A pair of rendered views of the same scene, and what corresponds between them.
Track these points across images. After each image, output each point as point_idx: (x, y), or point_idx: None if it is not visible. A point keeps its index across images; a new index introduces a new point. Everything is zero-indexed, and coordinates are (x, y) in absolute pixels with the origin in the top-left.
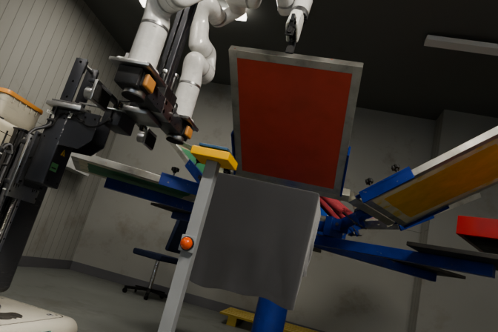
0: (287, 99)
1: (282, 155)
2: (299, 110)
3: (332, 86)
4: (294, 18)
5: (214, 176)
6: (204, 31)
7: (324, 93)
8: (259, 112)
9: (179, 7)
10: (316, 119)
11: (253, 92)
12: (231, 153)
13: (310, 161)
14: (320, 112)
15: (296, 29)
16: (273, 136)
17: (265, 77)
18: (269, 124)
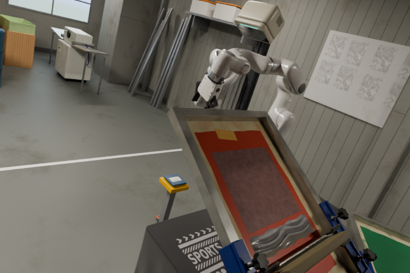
0: (247, 158)
1: (295, 246)
2: (243, 170)
3: (201, 138)
4: (199, 85)
5: (167, 191)
6: (273, 104)
7: (212, 147)
8: (278, 176)
9: (196, 105)
10: (234, 183)
11: (269, 153)
12: (168, 181)
13: (272, 261)
14: (225, 172)
15: (199, 92)
16: (287, 212)
17: (251, 136)
18: (279, 192)
